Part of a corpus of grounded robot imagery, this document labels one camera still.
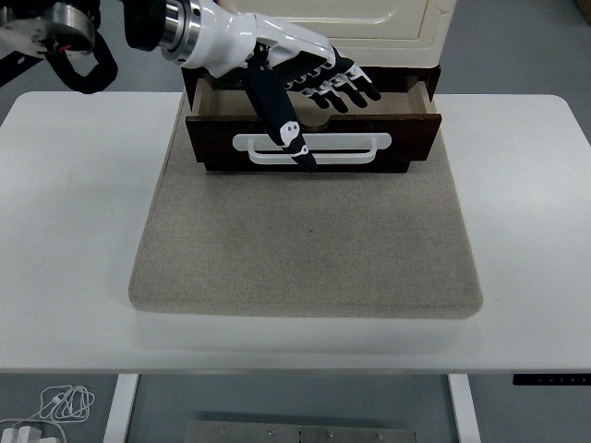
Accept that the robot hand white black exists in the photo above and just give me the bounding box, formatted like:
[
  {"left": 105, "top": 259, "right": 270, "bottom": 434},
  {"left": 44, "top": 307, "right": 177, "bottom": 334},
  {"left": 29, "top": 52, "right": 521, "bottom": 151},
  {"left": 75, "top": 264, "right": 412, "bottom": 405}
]
[{"left": 182, "top": 0, "right": 382, "bottom": 174}]

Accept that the beige fabric mat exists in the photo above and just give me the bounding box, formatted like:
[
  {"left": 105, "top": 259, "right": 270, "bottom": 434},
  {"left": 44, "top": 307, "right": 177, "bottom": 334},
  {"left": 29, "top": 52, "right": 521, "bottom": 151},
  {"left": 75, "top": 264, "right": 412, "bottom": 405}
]
[{"left": 127, "top": 94, "right": 484, "bottom": 320}]

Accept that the white table leg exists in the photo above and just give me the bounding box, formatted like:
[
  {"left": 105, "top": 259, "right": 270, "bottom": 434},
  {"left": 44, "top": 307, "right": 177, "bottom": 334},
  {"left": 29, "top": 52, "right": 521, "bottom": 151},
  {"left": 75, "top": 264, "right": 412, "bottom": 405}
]
[
  {"left": 102, "top": 374, "right": 139, "bottom": 443},
  {"left": 446, "top": 374, "right": 482, "bottom": 443}
]

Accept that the white cable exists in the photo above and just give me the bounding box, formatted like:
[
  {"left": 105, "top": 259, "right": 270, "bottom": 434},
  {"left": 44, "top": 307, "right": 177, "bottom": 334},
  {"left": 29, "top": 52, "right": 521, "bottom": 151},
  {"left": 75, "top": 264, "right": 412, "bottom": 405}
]
[{"left": 0, "top": 385, "right": 97, "bottom": 443}]

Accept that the black table control panel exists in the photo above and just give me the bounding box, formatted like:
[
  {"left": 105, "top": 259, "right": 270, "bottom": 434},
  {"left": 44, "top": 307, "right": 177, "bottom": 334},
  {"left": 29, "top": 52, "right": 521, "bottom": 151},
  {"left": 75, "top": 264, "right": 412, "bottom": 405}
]
[{"left": 512, "top": 374, "right": 591, "bottom": 388}]

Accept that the white drawer handle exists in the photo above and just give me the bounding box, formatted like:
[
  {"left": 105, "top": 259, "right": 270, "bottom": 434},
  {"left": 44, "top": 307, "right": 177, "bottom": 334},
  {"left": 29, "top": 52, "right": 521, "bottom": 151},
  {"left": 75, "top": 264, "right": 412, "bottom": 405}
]
[{"left": 233, "top": 132, "right": 392, "bottom": 166}]

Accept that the white power adapter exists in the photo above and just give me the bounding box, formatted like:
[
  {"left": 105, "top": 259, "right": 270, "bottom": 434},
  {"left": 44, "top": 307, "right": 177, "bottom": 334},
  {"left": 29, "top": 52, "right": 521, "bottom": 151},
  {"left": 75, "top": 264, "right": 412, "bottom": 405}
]
[{"left": 1, "top": 426, "right": 45, "bottom": 443}]

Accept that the dark brown wooden drawer case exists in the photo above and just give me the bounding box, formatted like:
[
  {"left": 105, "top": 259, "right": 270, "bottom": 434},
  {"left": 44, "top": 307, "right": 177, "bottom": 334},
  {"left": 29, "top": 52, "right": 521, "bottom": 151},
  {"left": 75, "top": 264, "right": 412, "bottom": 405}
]
[{"left": 181, "top": 64, "right": 441, "bottom": 116}]

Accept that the dark brown wooden drawer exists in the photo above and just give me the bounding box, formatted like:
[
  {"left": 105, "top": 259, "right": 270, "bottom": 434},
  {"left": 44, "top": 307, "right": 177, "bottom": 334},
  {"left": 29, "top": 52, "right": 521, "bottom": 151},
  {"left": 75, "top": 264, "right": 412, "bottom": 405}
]
[{"left": 186, "top": 76, "right": 443, "bottom": 174}]

